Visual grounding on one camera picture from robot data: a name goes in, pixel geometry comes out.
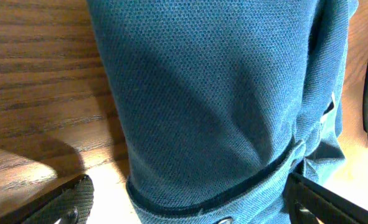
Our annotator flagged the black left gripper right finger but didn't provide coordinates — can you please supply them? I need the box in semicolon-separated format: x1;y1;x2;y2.
284;173;368;224

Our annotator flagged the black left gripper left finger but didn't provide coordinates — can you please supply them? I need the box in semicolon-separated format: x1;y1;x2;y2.
0;174;94;224

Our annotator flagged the blue polo shirt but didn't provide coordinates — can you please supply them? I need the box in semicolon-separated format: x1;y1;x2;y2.
88;0;358;223

